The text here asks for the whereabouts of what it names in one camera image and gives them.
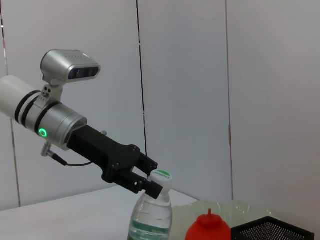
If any black mesh pen holder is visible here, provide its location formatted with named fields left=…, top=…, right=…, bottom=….
left=230, top=215, right=315, bottom=240

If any green glass fruit plate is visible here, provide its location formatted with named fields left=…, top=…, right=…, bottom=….
left=171, top=199, right=283, bottom=240

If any red-orange knitted orange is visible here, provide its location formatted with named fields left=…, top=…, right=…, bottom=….
left=184, top=208, right=232, bottom=240

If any left wrist connector cable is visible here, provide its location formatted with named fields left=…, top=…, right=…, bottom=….
left=40, top=142, right=101, bottom=167

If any clear water bottle green label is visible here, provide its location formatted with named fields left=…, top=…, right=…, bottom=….
left=127, top=169, right=174, bottom=240

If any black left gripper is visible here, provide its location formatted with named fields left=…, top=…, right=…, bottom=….
left=66, top=124, right=164, bottom=200

